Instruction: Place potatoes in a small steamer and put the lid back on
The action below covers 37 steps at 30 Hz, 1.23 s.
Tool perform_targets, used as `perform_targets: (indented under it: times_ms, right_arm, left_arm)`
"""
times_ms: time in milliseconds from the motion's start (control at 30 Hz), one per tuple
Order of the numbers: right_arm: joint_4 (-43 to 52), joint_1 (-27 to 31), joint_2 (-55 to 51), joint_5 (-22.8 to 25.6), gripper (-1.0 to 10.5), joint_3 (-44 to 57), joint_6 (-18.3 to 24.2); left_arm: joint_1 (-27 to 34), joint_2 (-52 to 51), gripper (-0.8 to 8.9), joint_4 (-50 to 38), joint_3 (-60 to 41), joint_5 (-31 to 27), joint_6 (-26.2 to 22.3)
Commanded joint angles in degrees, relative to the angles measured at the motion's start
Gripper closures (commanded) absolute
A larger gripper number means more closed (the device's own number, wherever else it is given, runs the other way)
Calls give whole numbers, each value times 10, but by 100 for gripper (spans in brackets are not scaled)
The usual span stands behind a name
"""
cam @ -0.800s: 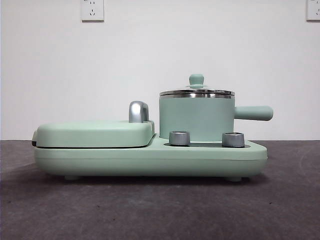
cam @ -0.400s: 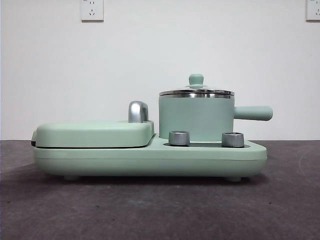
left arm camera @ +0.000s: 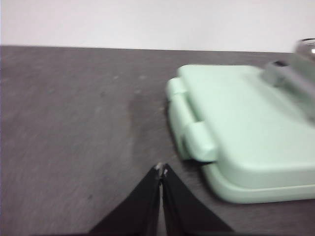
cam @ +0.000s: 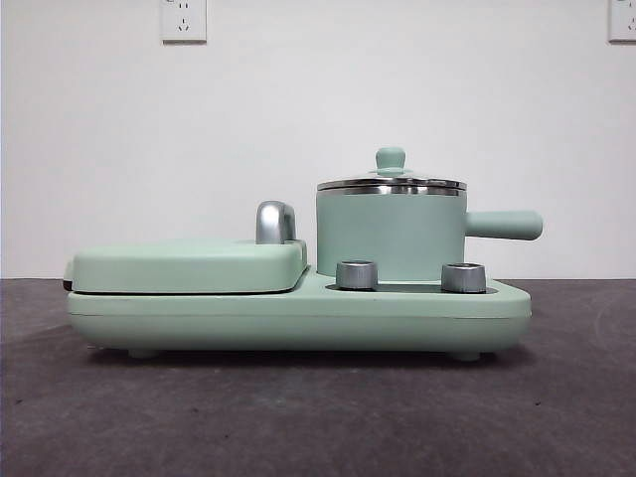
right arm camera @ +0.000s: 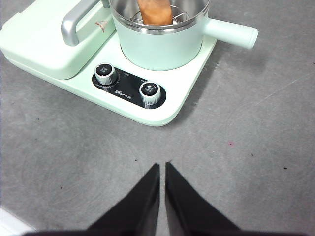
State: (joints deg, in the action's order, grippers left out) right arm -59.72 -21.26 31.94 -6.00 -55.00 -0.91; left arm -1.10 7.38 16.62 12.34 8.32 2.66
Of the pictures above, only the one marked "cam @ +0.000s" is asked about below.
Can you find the glass pot lid green knob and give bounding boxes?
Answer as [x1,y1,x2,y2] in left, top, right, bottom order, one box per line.
[316,146,468,194]

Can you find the silver control knob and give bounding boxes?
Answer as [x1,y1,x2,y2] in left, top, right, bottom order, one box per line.
[440,261,487,293]
[335,259,380,290]

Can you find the mint green breakfast machine base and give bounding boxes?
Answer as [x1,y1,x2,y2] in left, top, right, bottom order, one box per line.
[66,262,533,360]

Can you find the mint green handled pot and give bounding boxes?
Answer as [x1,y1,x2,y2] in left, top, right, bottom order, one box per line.
[315,190,544,279]

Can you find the green griddle lid chrome handle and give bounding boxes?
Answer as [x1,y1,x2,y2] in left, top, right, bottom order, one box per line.
[63,200,309,294]

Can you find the white wall socket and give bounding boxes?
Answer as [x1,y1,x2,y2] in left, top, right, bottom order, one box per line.
[608,0,636,44]
[160,0,208,45]

